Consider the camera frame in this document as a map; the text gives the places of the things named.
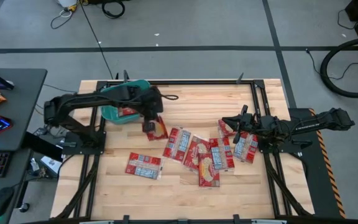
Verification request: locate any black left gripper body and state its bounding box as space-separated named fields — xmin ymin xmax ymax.
xmin=137 ymin=86 xmax=164 ymax=123

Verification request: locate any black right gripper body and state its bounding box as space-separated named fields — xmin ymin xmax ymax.
xmin=233 ymin=105 xmax=262 ymax=144

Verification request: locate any red popcorn bag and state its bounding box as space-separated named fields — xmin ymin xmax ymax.
xmin=198 ymin=152 xmax=221 ymax=188
xmin=183 ymin=135 xmax=211 ymax=174
xmin=142 ymin=115 xmax=169 ymax=142
xmin=218 ymin=119 xmax=239 ymax=139
xmin=118 ymin=107 xmax=139 ymax=118
xmin=125 ymin=152 xmax=164 ymax=180
xmin=162 ymin=126 xmax=192 ymax=164
xmin=209 ymin=137 xmax=236 ymax=171
xmin=232 ymin=132 xmax=259 ymax=165

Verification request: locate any teal plastic basket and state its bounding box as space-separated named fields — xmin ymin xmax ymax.
xmin=100 ymin=79 xmax=152 ymax=126

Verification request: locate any black platform with hazard stripe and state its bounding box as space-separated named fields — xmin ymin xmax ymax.
xmin=287 ymin=108 xmax=347 ymax=219

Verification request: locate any large black hoop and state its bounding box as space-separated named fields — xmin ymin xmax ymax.
xmin=319 ymin=36 xmax=358 ymax=99

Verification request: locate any white box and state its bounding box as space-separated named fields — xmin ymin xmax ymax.
xmin=39 ymin=155 xmax=63 ymax=175

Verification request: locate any black desk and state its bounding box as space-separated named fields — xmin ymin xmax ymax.
xmin=0 ymin=68 xmax=48 ymax=224

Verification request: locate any white container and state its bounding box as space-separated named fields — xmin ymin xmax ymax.
xmin=57 ymin=0 xmax=78 ymax=9

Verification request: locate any black computer mouse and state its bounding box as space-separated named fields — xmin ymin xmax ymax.
xmin=0 ymin=186 xmax=16 ymax=219

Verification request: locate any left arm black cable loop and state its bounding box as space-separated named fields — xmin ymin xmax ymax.
xmin=159 ymin=93 xmax=180 ymax=101

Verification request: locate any black aluminium rig frame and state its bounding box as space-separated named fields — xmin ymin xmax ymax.
xmin=50 ymin=70 xmax=315 ymax=224

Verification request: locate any long black floor cable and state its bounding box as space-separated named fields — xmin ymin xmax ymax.
xmin=78 ymin=1 xmax=114 ymax=80

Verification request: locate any thin black floor cable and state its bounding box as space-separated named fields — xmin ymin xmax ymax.
xmin=305 ymin=48 xmax=358 ymax=81

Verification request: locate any coiled black cable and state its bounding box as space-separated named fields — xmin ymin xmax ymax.
xmin=101 ymin=0 xmax=126 ymax=19

